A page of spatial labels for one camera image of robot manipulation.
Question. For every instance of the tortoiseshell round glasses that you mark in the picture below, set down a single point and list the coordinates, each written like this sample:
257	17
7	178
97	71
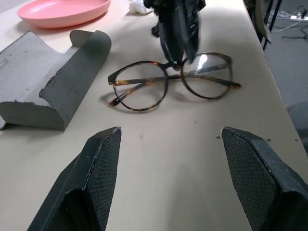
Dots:
144	80

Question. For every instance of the black metal stand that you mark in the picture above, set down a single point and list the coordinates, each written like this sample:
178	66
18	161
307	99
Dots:
263	21

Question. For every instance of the pink plate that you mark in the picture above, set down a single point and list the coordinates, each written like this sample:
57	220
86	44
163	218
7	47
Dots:
62	12

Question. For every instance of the white power strip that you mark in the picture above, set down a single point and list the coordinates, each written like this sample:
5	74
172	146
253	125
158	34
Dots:
299	17

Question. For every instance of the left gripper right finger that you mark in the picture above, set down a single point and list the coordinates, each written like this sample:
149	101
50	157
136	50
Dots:
264	187

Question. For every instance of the grey open glasses case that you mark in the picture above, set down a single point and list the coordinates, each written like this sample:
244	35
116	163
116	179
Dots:
60	84

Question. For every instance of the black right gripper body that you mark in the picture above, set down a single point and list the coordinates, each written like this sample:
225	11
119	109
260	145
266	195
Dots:
154	3

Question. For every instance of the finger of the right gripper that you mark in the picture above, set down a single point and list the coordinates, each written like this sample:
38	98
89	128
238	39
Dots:
192	33
173	36

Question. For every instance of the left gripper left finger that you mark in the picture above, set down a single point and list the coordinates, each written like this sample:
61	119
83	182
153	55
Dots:
96	183

